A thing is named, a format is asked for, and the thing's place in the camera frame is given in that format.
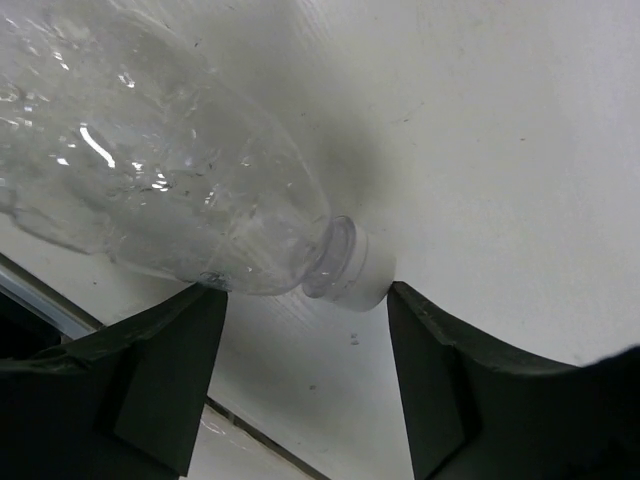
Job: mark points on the clear bottle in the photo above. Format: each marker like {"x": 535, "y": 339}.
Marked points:
{"x": 117, "y": 140}

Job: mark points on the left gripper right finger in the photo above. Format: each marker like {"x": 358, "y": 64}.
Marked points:
{"x": 476, "y": 407}

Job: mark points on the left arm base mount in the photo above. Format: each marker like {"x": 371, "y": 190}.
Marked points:
{"x": 34, "y": 317}

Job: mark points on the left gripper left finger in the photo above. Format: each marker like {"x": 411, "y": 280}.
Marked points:
{"x": 122, "y": 403}

